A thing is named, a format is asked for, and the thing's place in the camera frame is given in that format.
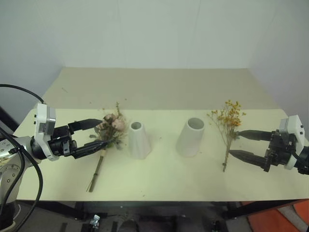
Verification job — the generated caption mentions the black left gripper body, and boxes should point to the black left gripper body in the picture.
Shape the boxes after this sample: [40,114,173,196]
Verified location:
[47,124,78,158]

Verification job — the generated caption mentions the wide white tapered vase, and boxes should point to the wide white tapered vase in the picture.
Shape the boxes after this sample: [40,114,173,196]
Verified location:
[175,117,206,159]

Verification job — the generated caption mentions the yellow dried flower bunch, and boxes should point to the yellow dried flower bunch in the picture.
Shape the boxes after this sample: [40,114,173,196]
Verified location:
[207,99,247,173]

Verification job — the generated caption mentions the orange red sheet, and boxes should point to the orange red sheet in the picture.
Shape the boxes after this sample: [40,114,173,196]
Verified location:
[247,200,309,232]

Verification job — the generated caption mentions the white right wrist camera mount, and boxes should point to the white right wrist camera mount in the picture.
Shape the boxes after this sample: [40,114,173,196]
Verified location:
[279,115,306,170]

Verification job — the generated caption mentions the narrow white tapered vase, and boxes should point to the narrow white tapered vase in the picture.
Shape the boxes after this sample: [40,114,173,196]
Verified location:
[128,121,153,160]

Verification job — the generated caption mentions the pink dried flower bouquet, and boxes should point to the pink dried flower bouquet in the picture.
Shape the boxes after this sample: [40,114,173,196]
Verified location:
[86,101,129,193]

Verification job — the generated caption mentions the black table frame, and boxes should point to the black table frame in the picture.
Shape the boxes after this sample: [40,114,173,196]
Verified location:
[36,194,309,219]

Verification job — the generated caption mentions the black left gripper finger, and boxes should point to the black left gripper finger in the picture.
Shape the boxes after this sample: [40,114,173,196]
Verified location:
[72,138,114,160]
[68,118,103,133]

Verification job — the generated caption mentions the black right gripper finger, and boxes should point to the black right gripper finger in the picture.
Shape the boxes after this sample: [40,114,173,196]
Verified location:
[228,149,268,170]
[237,129,273,142]

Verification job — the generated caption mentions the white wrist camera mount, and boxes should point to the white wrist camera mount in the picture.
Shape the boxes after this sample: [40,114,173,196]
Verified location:
[33,103,60,162]
[279,115,306,170]

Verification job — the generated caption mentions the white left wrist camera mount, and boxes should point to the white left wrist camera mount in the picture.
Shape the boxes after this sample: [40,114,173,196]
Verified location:
[33,103,60,162]

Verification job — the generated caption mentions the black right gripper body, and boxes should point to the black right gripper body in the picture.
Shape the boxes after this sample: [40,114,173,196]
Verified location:
[264,129,299,173]

